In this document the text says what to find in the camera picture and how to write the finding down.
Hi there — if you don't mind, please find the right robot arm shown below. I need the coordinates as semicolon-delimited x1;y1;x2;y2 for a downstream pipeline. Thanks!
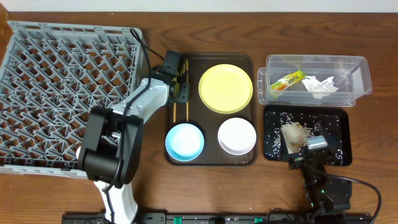
279;122;352;223

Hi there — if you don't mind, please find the white pink bowl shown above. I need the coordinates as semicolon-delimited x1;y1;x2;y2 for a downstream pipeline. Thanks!
217;118;257;156

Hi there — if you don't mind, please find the yellow plastic plate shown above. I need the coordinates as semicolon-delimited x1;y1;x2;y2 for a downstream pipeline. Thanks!
198;64;253;114

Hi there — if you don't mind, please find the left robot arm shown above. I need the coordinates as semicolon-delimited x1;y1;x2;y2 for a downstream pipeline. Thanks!
77;50;188;223

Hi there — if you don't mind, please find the dark brown serving tray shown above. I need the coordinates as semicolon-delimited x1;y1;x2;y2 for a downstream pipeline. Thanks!
164;53;258;167

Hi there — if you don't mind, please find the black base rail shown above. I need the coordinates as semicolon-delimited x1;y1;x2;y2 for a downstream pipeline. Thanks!
61;212;373;224

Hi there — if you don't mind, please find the light blue bowl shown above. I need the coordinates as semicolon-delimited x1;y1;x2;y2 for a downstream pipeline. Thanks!
165;123;205;162

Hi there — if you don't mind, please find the white paper napkin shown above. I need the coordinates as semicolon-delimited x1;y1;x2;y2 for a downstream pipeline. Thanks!
302;76;338;99

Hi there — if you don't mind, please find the black plastic tray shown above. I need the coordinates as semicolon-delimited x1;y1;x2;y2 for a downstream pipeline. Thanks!
263;105;353;166

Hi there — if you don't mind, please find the clear plastic waste bin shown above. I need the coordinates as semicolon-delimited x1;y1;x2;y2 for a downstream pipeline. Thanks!
257;54;372;107

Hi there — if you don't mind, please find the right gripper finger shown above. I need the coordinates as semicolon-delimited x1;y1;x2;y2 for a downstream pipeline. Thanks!
280;127;302;161
317;122;337;146

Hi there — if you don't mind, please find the grey plastic dish rack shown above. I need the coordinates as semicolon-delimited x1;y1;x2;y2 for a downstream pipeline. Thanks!
1;21;147;179

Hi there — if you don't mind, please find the pile of rice waste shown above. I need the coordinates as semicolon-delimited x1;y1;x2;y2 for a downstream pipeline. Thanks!
281;122;313;154

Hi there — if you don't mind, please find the green orange snack wrapper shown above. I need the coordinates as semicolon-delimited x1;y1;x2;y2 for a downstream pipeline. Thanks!
271;70;306;91

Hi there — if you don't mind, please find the wooden chopstick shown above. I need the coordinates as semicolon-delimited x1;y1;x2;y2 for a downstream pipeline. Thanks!
185;60;189;122
173;103;177;123

